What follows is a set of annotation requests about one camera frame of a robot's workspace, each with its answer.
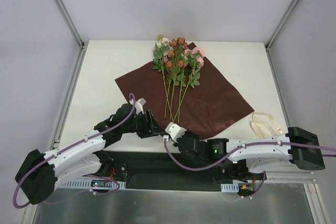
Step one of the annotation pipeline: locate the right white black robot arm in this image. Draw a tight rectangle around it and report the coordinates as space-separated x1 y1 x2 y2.
166 124 325 179

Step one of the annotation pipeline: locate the small pink rose stem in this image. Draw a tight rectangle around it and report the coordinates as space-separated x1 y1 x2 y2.
176 47 206 122

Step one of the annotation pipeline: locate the mauve rose stem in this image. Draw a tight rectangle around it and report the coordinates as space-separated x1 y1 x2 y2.
162 48 182 122

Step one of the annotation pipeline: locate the right aluminium frame post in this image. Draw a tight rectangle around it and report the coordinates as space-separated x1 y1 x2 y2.
265 0 301 52

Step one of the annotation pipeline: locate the cream printed ribbon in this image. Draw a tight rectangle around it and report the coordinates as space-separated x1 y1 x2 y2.
250 112 284 138

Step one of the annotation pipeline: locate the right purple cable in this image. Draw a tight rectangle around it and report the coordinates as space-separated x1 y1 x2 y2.
163 137 336 204

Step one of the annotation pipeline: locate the purple cable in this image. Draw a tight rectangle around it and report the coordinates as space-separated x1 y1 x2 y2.
163 137 336 204
12 93 137 209

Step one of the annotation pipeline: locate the aluminium frame post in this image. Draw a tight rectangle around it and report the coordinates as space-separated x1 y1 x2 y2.
40 0 86 49
265 0 301 52

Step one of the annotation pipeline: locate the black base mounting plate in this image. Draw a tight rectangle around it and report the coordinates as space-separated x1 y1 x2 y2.
94 151 263 191

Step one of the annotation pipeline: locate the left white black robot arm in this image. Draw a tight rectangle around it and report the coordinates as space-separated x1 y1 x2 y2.
13 103 164 209

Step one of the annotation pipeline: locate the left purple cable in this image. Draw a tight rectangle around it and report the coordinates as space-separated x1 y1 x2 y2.
12 93 137 209

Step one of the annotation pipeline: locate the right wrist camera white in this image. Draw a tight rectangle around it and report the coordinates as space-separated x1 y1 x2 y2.
164 122 187 142

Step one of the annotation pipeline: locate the right white cable duct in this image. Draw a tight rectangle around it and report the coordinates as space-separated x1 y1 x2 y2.
220 183 239 193

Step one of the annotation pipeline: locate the white rose stem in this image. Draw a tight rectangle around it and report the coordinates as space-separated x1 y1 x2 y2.
153 35 175 122

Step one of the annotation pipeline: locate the dark red wrapping cloth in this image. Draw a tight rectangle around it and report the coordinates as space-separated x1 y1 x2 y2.
116 44 254 140

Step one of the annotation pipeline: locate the light pink rose stem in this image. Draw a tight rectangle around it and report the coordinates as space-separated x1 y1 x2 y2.
173 49 199 122

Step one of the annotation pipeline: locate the aluminium front rail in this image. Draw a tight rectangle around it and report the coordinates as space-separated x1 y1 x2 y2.
33 155 318 183

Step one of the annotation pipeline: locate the orange brown rose stem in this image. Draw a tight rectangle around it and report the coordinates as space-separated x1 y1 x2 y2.
163 37 188 122

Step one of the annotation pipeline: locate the left white cable duct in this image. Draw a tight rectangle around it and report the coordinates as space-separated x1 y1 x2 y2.
58 178 126 190

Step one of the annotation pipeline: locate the white cable duct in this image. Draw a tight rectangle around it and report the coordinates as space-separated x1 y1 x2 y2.
220 183 239 193
58 178 126 190

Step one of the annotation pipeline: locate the left aluminium frame post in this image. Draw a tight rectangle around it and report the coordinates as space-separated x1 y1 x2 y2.
40 0 86 49

